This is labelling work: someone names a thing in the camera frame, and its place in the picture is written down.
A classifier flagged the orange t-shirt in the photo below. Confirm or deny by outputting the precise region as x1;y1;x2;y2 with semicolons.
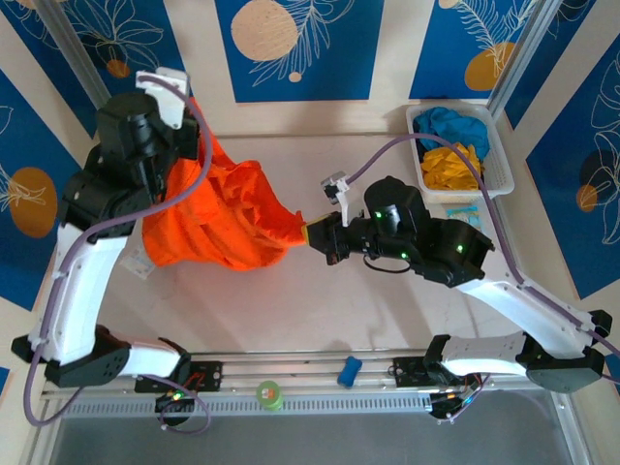
140;96;311;273

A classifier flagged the small blue white packet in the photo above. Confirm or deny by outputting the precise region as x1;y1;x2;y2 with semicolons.
445;205;485;232

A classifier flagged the yellow t-shirt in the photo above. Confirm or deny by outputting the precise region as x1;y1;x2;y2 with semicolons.
419;142;485;193

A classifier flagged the white plastic basket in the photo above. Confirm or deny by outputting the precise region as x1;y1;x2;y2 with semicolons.
405;104;515;200

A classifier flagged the white paper label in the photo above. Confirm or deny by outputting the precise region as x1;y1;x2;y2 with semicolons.
120;244;156;280

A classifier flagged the blue t-shirt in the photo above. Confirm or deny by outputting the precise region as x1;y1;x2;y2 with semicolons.
412;107;491;161

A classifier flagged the blue foam roll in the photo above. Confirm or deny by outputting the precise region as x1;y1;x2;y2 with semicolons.
337;356;363;388

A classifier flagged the green tape roll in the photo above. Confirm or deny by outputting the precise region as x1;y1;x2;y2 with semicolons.
255;380;287;413

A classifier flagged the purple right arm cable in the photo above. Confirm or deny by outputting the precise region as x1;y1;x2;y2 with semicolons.
346;133;620;427

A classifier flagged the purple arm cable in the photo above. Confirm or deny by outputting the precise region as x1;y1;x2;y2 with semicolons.
346;133;620;427
23;72;214;437

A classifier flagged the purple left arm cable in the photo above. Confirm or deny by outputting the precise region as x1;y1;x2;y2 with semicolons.
23;72;214;437

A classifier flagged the aluminium frame post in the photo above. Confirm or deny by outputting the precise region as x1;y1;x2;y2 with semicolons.
486;0;566;115
36;0;110;110

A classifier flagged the aluminium rail frame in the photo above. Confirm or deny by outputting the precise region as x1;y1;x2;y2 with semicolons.
41;346;568;401

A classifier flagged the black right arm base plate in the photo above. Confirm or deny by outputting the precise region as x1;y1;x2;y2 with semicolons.
391;356;437;388

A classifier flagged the grey slotted cable duct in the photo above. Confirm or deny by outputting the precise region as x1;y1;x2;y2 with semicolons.
60;390;437;420

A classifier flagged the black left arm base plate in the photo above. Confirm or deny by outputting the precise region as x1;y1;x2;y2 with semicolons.
134;360;224;393

